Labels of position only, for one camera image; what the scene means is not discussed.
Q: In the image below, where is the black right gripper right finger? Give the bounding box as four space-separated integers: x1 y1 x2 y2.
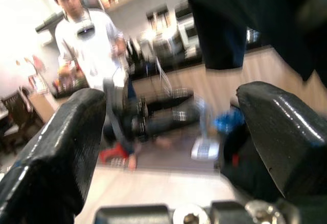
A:
236 81 327 202

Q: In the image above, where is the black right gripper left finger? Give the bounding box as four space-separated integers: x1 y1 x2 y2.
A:
0 88 107 224

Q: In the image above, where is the black bag with red tag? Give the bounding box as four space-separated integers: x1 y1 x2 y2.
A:
221 127 283 202

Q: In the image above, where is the dark wooden chair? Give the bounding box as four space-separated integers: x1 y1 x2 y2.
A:
0 87 40 156

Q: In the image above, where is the red garment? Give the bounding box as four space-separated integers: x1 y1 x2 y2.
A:
99 142 131 164

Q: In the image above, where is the white checked cloth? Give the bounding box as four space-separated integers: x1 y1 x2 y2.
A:
191 134 221 161

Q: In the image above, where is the person in white shirt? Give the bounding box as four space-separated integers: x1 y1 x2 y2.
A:
47 0 128 92

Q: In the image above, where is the dark plaid garment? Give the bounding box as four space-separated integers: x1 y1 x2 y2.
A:
127 87 204 139

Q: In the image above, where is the wire basket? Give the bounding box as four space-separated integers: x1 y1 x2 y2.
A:
153 57 176 97

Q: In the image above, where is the grey device on neck strap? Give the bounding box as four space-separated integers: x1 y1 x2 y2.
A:
76 21 98 39

